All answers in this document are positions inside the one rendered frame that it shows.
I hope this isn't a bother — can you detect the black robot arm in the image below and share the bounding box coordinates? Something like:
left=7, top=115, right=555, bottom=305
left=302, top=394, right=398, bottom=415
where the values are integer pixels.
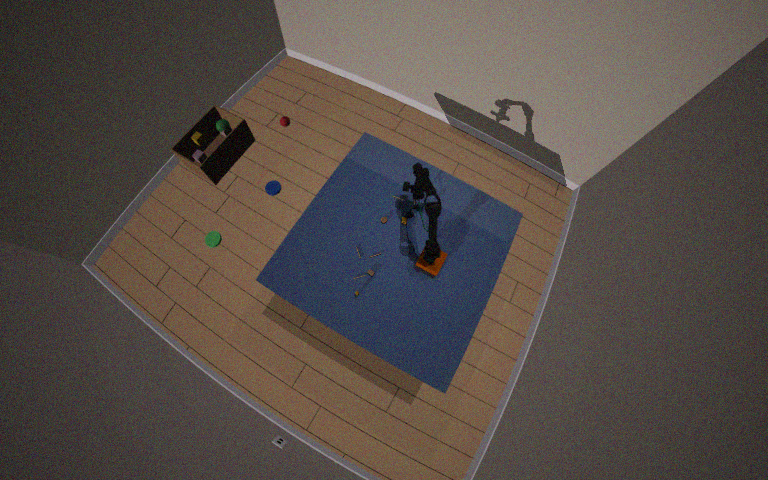
left=412, top=162, right=441, bottom=265

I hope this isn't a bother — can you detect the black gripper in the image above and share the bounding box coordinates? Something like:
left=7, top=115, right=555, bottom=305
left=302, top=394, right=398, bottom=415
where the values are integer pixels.
left=403, top=182, right=426, bottom=193

